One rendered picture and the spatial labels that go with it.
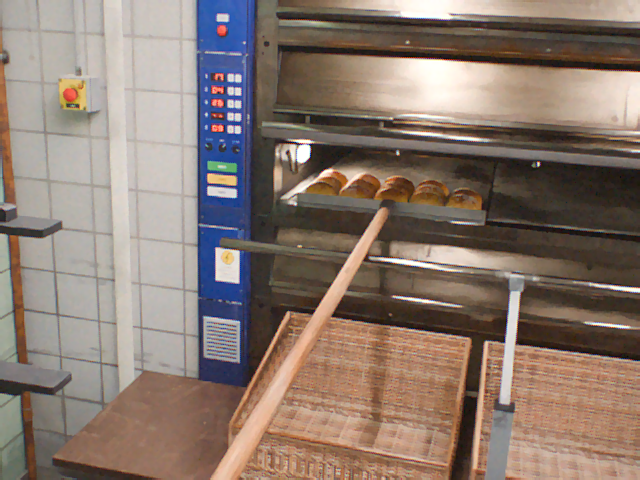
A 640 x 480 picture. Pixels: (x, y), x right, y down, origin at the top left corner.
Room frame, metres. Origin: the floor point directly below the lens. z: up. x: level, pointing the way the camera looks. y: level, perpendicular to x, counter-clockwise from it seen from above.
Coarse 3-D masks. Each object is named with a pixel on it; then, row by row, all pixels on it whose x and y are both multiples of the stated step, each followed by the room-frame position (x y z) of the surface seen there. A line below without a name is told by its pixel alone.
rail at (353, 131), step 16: (288, 128) 1.98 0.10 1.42; (304, 128) 1.97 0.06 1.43; (320, 128) 1.96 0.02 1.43; (336, 128) 1.95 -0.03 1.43; (352, 128) 1.94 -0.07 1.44; (368, 128) 1.93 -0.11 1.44; (480, 144) 1.86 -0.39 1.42; (496, 144) 1.85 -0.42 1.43; (512, 144) 1.84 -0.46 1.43; (528, 144) 1.84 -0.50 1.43; (544, 144) 1.83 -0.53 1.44; (560, 144) 1.82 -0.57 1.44
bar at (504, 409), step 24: (240, 240) 1.77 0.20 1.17; (384, 264) 1.68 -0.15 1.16; (408, 264) 1.67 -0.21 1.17; (432, 264) 1.66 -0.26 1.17; (552, 288) 1.59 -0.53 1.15; (576, 288) 1.58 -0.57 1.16; (600, 288) 1.57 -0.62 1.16; (624, 288) 1.56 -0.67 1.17; (504, 360) 1.48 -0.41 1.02; (504, 384) 1.44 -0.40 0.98; (504, 408) 1.39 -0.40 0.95; (504, 432) 1.39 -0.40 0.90; (504, 456) 1.39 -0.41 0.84
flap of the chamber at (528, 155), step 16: (272, 128) 1.99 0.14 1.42; (336, 144) 2.09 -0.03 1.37; (352, 144) 1.93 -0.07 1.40; (368, 144) 1.92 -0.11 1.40; (384, 144) 1.91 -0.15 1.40; (400, 144) 1.90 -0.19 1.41; (416, 144) 1.90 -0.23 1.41; (432, 144) 1.89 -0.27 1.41; (448, 144) 1.88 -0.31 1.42; (464, 144) 1.87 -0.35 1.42; (528, 160) 1.87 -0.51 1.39; (544, 160) 1.82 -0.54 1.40; (560, 160) 1.81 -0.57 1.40; (576, 160) 1.80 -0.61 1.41; (592, 160) 1.79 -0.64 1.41; (608, 160) 1.79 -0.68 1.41; (624, 160) 1.78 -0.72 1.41
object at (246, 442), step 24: (384, 216) 1.95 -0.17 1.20; (360, 240) 1.73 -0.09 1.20; (360, 264) 1.59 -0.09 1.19; (336, 288) 1.41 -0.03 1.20; (312, 336) 1.19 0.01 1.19; (288, 360) 1.09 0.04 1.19; (288, 384) 1.03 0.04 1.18; (264, 408) 0.94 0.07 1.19; (240, 432) 0.88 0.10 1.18; (264, 432) 0.91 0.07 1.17; (240, 456) 0.83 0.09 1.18
